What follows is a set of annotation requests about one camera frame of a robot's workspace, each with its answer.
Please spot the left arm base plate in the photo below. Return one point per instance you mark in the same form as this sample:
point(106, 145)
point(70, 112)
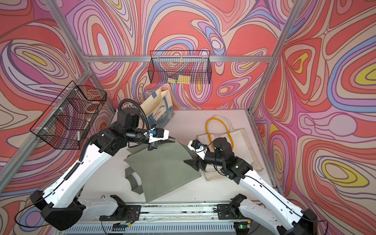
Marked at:
point(127, 213)

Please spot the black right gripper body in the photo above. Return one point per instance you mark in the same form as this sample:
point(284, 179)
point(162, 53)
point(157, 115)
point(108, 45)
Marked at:
point(200, 162)

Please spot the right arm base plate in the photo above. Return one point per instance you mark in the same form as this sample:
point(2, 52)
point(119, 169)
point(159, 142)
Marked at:
point(229, 212)

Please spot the black wire basket, left wall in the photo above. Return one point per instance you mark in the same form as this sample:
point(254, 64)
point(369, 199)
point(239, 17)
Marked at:
point(74, 109)

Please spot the cream bag with blue handles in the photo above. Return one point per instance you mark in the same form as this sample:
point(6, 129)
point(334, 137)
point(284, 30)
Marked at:
point(158, 108)

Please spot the cream canvas bag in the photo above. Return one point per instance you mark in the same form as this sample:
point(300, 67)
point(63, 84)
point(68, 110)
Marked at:
point(252, 164)

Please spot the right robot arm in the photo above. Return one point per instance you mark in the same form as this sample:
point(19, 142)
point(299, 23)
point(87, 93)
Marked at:
point(278, 215)

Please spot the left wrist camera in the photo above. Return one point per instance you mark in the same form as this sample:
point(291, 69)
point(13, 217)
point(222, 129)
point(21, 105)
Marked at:
point(158, 134)

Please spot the green canvas bag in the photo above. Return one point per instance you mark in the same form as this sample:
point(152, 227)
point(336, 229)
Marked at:
point(161, 171)

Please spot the black wire basket, wall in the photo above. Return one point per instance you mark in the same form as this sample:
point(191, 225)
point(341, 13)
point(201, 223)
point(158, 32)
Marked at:
point(74, 109)
point(166, 65)

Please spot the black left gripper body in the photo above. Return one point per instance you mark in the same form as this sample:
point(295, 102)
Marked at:
point(152, 146)

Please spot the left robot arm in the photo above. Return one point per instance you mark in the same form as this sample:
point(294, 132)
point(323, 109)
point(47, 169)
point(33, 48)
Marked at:
point(60, 205)

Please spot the yellow sticky note pad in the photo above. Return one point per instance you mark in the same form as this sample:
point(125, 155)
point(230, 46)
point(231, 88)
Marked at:
point(183, 79)

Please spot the black wire basket, back wall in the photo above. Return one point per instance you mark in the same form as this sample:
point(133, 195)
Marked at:
point(166, 65)

